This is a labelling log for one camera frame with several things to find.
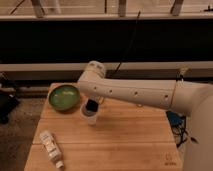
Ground black eraser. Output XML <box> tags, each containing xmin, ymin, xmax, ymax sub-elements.
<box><xmin>86</xmin><ymin>99</ymin><xmax>98</xmax><ymax>112</ymax></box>

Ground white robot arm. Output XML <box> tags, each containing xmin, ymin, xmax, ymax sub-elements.
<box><xmin>77</xmin><ymin>61</ymin><xmax>213</xmax><ymax>171</ymax></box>

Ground green bowl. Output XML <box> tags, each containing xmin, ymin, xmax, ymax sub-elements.
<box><xmin>48</xmin><ymin>84</ymin><xmax>80</xmax><ymax>111</ymax></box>

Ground blue box on floor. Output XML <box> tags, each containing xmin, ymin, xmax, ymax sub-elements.
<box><xmin>166</xmin><ymin>111</ymin><xmax>183</xmax><ymax>127</ymax></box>

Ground white tube bottle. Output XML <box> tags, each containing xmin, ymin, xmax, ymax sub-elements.
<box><xmin>39</xmin><ymin>130</ymin><xmax>65</xmax><ymax>171</ymax></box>

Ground dark object at left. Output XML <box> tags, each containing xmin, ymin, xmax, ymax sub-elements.
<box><xmin>0</xmin><ymin>72</ymin><xmax>20</xmax><ymax>125</ymax></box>

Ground black hanging cable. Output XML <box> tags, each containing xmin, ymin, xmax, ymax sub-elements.
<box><xmin>110</xmin><ymin>10</ymin><xmax>142</xmax><ymax>78</ymax></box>

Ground black floor cables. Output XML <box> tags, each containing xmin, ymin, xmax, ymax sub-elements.
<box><xmin>171</xmin><ymin>114</ymin><xmax>199</xmax><ymax>149</ymax></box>

